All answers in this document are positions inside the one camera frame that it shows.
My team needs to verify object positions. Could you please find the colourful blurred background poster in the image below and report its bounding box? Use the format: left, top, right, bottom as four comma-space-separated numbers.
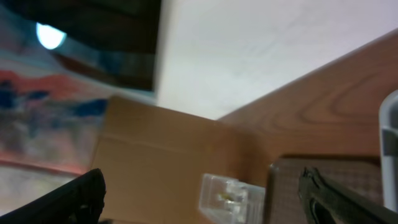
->
0, 6, 156, 215

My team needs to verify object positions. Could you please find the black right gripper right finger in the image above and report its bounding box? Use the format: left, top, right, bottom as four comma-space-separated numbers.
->
298, 167, 397, 224

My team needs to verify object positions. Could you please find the grey dishwasher rack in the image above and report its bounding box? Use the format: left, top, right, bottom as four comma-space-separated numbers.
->
379, 90, 397, 212

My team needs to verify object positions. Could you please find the clear plastic waste bin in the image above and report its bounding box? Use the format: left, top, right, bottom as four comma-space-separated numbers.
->
198, 174, 266, 224

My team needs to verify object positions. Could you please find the brown cardboard panel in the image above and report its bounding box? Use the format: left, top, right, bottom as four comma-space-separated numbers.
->
92, 96, 267, 224

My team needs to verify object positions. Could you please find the dark background monitor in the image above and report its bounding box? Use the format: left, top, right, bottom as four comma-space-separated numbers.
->
1, 0, 162, 91

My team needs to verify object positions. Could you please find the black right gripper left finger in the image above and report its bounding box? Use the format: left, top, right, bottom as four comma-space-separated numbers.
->
1, 169, 106, 224

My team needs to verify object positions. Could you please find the dark brown serving tray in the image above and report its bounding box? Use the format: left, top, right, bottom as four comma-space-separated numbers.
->
264, 157, 387, 224

